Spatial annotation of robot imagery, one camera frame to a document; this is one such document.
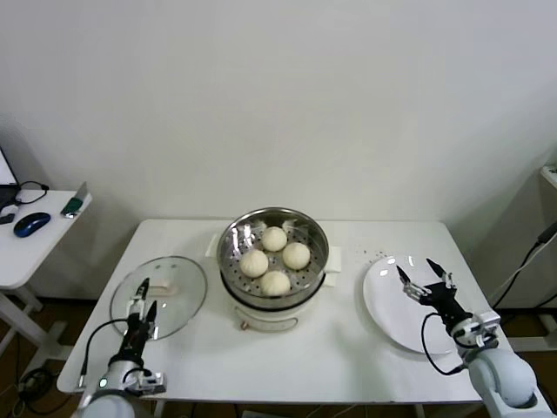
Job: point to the blue computer mouse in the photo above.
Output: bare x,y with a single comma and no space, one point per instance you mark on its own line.
31,224

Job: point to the steel perforated steamer basket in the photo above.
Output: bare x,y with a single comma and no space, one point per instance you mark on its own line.
322,257

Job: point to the steel steamer pot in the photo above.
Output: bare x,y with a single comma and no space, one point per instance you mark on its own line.
283,314

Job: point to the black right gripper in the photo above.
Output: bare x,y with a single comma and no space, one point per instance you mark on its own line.
444,305

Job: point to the dark crumb specks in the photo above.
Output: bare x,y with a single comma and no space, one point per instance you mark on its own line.
382,252

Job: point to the round glass pot lid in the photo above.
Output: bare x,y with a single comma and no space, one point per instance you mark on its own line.
196,283

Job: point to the white steamed baozi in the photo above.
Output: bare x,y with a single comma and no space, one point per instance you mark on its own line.
254,263
296,255
274,238
275,283

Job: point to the large white plate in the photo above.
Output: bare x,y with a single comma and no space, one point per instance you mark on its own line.
383,305

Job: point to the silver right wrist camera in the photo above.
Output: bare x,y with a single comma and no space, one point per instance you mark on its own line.
485,324

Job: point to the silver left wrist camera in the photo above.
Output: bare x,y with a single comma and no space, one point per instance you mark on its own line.
150,383

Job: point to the black laptop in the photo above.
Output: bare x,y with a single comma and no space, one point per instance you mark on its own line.
5,174

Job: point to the white side desk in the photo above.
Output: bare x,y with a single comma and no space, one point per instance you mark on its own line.
39,252

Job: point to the white shelf stand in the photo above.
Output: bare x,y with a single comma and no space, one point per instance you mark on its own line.
549,191

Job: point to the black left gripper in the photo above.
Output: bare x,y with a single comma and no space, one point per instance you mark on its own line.
136,339

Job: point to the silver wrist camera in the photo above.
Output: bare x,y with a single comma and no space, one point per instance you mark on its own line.
485,324
150,383

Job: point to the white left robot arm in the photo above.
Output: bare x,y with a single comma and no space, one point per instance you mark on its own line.
109,405

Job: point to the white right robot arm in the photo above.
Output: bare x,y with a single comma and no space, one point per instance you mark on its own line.
505,379

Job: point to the white black dongle adapter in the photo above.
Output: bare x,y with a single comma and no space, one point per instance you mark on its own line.
6,214

